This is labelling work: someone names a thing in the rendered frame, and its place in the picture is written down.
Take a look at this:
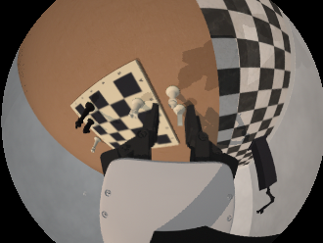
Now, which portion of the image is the white rook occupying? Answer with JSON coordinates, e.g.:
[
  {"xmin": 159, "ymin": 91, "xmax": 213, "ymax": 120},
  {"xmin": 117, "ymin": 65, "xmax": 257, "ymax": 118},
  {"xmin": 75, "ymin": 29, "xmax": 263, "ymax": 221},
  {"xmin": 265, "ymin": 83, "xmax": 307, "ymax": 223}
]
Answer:
[{"xmin": 129, "ymin": 98, "xmax": 144, "ymax": 120}]

